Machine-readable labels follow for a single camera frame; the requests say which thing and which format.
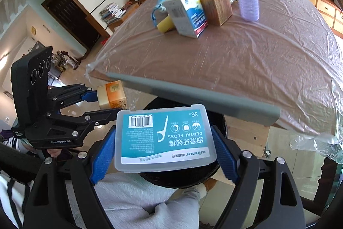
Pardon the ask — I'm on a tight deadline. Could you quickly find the brown cardboard box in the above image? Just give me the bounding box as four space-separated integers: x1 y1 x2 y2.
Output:
200 0 233 26

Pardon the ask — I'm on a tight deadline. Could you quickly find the stack of books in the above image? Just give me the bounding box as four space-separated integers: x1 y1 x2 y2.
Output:
99 2 126 25

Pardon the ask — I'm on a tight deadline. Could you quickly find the yellow lidded cup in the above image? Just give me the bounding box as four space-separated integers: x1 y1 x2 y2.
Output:
157 16 176 34

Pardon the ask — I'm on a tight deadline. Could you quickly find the person's left hand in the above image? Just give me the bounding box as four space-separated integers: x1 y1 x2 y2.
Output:
47 149 62 158

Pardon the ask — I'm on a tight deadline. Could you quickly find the purple hair roller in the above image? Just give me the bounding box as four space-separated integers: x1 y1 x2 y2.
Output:
238 0 260 21

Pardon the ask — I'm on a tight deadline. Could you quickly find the small yellow orange box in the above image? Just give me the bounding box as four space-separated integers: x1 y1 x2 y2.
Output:
96 80 127 110

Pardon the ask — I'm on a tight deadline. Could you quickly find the clear plastic table cover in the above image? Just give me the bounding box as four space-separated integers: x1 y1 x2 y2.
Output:
86 0 342 163

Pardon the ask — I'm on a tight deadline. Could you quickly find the clear dental floss box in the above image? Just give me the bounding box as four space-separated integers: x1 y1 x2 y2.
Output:
114 104 217 173

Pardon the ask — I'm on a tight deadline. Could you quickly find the white blue carton box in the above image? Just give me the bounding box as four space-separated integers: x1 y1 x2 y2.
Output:
163 0 208 38

